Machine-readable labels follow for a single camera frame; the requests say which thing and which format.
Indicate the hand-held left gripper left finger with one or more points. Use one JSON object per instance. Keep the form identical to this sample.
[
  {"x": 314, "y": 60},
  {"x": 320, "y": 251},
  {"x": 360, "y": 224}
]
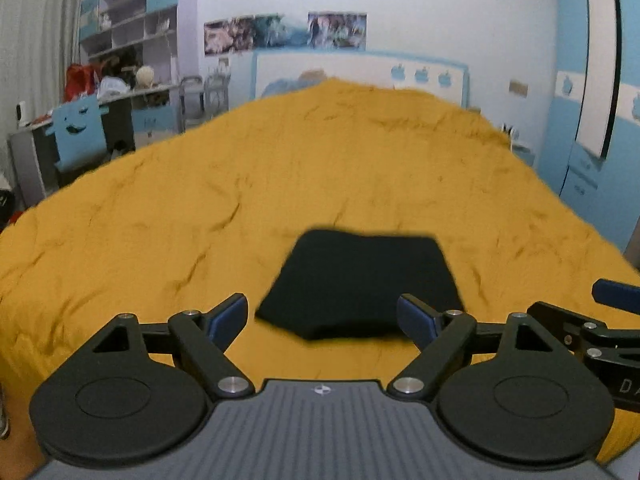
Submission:
[{"x": 227, "y": 319}]

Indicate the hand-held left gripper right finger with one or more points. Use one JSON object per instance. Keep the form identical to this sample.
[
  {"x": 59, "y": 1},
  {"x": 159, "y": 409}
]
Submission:
[{"x": 417, "y": 319}]

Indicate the black-framed mirror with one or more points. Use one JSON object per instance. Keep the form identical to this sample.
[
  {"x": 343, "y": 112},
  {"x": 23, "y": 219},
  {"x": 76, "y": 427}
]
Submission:
[{"x": 597, "y": 60}]

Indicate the blue white wardrobe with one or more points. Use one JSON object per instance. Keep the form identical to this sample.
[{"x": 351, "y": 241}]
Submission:
[{"x": 590, "y": 125}]

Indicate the blue white apple-print headboard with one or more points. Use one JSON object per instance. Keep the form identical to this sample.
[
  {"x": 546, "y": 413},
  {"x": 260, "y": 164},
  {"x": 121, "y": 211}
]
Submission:
[{"x": 360, "y": 72}]

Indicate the grey desk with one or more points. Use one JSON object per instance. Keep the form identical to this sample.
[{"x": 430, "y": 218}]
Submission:
[{"x": 65, "y": 135}]

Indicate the wall switch plate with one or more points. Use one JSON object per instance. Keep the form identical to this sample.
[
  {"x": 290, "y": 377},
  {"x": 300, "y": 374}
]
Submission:
[{"x": 519, "y": 88}]

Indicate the red bag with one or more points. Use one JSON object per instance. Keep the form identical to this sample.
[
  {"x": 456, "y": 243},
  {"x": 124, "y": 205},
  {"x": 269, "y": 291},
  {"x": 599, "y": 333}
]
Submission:
[{"x": 80, "y": 79}]

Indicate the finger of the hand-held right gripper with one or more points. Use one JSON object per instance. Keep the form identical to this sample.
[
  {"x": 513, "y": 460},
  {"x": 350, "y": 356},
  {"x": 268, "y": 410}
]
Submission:
[
  {"x": 615, "y": 292},
  {"x": 560, "y": 316}
]

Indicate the white curtain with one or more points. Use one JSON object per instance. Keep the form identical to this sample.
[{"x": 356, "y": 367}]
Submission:
[{"x": 35, "y": 40}]

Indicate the blue chair with face cutout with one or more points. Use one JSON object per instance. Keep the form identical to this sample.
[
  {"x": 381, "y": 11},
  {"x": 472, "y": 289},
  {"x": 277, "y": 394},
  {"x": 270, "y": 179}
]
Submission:
[{"x": 80, "y": 132}]

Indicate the wall poster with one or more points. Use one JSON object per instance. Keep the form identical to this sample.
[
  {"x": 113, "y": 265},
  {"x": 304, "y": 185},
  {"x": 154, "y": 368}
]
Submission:
[
  {"x": 242, "y": 34},
  {"x": 337, "y": 30}
]

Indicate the beige plush toy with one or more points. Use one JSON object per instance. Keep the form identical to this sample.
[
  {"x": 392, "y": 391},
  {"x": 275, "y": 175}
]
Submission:
[{"x": 145, "y": 77}]

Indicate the metal frame chair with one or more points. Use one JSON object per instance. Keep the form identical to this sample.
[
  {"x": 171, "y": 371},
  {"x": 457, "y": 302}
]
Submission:
[{"x": 192, "y": 100}]

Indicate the small white camera device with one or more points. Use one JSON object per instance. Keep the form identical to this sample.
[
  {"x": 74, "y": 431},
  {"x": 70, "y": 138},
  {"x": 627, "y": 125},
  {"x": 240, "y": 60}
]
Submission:
[{"x": 21, "y": 112}]

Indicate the blue white bookshelf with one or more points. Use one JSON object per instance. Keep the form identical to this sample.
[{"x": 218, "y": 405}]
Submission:
[{"x": 130, "y": 15}]

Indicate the yellow quilted blanket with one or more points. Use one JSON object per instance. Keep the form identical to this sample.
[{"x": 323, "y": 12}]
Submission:
[{"x": 300, "y": 185}]

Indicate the black pants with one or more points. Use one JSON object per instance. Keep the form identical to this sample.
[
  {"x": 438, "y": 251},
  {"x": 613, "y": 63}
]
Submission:
[{"x": 360, "y": 285}]

